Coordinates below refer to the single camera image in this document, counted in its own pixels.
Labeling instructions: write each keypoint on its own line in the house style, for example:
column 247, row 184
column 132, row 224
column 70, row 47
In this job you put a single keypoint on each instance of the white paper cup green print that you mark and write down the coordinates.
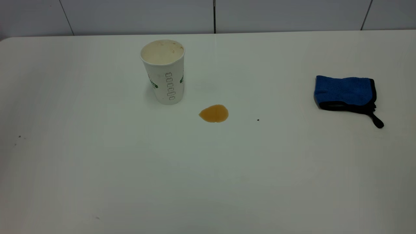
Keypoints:
column 164, row 74

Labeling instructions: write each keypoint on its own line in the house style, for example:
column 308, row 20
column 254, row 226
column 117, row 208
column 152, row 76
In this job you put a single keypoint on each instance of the blue cloth with black trim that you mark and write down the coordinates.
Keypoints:
column 344, row 89

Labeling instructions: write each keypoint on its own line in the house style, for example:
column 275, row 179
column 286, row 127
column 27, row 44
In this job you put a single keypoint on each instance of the brown liquid spill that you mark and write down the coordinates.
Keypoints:
column 214, row 113

